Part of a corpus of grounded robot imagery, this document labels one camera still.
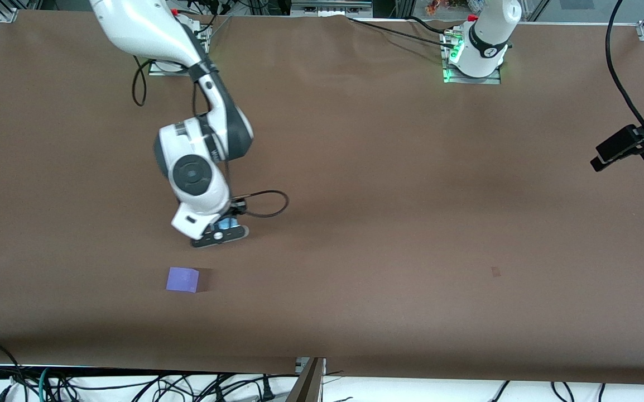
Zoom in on purple foam block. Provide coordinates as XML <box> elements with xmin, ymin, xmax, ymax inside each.
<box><xmin>166</xmin><ymin>267</ymin><xmax>200</xmax><ymax>293</ymax></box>

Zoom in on brown table cover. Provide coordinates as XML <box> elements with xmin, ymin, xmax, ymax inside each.
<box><xmin>0</xmin><ymin>10</ymin><xmax>644</xmax><ymax>386</ymax></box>

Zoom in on silver rack device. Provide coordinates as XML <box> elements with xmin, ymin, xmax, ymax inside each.
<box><xmin>291</xmin><ymin>0</ymin><xmax>374</xmax><ymax>17</ymax></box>

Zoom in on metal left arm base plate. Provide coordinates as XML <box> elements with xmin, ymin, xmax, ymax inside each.
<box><xmin>443</xmin><ymin>29</ymin><xmax>502</xmax><ymax>85</ymax></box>

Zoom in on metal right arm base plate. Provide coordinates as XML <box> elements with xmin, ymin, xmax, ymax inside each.
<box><xmin>148</xmin><ymin>12</ymin><xmax>212</xmax><ymax>76</ymax></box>

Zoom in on thin gray base cable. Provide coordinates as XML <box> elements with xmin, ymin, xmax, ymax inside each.
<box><xmin>208</xmin><ymin>16</ymin><xmax>233</xmax><ymax>41</ymax></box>

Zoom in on aluminium profile post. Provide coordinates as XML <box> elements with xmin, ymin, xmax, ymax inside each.
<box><xmin>285</xmin><ymin>357</ymin><xmax>327</xmax><ymax>402</ymax></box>

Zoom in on teal floor cable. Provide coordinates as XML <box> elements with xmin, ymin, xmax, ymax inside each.
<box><xmin>37</xmin><ymin>367</ymin><xmax>52</xmax><ymax>402</ymax></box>

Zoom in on short black table cable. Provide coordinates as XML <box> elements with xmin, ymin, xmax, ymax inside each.
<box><xmin>406</xmin><ymin>16</ymin><xmax>456</xmax><ymax>34</ymax></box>

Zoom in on long black table cable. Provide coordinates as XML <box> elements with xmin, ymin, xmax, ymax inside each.
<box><xmin>347</xmin><ymin>17</ymin><xmax>450</xmax><ymax>44</ymax></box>

